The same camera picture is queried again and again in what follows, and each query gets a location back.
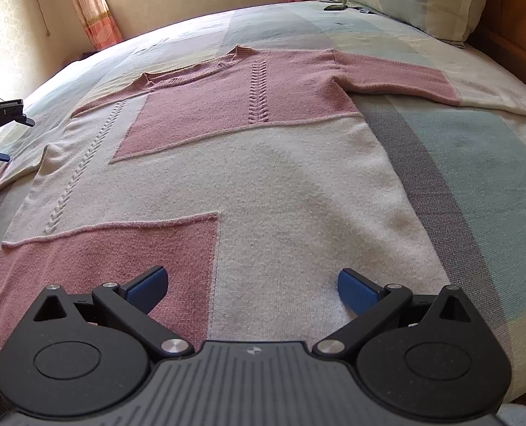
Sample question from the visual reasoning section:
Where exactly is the pink and white knit sweater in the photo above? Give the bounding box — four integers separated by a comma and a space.
0, 43, 526, 365

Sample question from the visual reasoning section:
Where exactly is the left orange curtain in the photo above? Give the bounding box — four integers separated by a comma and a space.
71, 0, 124, 51

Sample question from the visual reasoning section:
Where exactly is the patchwork pastel bed sheet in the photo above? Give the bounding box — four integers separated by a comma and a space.
0, 0, 526, 409

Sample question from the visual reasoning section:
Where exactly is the small dark object on bed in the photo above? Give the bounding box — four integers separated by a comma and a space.
324, 4, 347, 12

